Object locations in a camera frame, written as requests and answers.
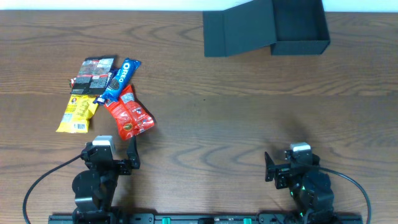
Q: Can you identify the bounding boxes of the black snack packet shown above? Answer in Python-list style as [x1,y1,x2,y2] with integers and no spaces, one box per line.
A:
[70,55,117,95]

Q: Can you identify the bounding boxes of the red snack packet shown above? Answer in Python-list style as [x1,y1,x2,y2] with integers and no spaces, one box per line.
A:
[104,85,155,141]

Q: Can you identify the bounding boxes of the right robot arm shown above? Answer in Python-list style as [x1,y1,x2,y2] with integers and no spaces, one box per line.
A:
[264,150,335,223]

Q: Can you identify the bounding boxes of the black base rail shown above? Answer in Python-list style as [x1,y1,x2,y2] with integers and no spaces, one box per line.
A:
[48,212,364,224]

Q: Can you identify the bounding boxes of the blue Oreo cookie pack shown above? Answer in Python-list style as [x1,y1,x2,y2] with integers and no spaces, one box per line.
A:
[103,58,141,101]

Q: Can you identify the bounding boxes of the yellow snack packet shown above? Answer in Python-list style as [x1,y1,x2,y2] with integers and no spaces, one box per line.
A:
[57,95,98,133]

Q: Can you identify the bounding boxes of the left black cable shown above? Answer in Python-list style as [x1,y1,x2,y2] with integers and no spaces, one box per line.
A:
[22,154,84,224]

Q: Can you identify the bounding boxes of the dark green hinged gift box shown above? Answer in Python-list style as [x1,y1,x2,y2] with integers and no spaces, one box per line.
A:
[203,0,331,57]

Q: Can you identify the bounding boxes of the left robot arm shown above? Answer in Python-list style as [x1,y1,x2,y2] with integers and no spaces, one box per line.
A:
[72,136,141,224]

